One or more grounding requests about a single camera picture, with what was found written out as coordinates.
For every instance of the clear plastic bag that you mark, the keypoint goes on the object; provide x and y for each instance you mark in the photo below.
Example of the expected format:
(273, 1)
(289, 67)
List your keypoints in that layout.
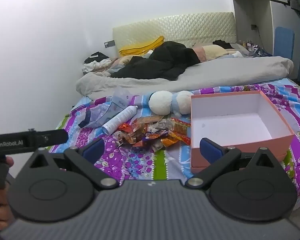
(102, 110)

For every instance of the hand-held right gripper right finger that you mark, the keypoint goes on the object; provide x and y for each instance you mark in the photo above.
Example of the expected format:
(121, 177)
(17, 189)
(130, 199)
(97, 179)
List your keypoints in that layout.
(210, 148)

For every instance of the yellow pillow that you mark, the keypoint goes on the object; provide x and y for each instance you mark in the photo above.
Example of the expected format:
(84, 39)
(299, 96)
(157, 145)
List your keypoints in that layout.
(140, 47)

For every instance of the cream quilted headboard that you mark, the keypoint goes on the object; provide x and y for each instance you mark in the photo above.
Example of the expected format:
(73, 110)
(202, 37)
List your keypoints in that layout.
(180, 27)

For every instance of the row of small bottles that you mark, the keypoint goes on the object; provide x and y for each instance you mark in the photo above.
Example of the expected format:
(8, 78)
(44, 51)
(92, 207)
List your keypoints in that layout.
(250, 45)

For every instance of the grey duvet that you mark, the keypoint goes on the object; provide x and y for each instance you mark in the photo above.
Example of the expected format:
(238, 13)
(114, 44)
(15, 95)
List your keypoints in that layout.
(227, 72)

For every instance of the heap of clothes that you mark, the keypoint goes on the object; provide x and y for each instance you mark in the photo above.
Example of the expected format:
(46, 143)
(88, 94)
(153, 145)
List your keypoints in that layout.
(97, 61)

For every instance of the pink cardboard box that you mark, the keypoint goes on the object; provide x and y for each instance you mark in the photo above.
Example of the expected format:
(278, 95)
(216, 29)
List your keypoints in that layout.
(230, 125)

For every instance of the white and blue plush toy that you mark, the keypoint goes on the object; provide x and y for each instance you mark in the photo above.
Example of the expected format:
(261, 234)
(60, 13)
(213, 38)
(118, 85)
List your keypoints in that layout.
(161, 102)

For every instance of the beige pink pillow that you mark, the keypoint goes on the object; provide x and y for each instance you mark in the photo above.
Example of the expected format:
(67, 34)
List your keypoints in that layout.
(212, 51)

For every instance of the blue padded mat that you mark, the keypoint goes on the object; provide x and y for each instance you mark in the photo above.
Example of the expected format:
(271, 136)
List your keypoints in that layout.
(285, 42)

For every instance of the pile of snack packets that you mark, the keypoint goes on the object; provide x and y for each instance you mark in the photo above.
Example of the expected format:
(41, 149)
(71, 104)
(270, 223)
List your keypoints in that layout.
(152, 135)

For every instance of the dark cloth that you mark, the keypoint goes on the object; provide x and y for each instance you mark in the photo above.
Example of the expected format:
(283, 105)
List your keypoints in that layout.
(222, 43)

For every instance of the grey wall outlet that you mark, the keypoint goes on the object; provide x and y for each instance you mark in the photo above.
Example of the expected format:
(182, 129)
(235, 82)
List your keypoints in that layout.
(109, 44)

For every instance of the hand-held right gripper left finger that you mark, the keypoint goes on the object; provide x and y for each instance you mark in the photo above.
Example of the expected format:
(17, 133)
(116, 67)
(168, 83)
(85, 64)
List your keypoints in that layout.
(93, 147)

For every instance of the white spray bottle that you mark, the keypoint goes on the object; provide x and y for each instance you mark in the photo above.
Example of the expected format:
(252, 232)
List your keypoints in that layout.
(120, 118)

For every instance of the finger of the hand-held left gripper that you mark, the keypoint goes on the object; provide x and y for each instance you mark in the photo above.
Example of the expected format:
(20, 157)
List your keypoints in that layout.
(57, 137)

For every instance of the black wall socket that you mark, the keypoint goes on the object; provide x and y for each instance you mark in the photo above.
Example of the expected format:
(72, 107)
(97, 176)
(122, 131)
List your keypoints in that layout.
(254, 27)

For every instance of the black jacket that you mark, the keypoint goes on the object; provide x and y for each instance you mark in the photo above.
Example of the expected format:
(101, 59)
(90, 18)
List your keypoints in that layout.
(162, 60)

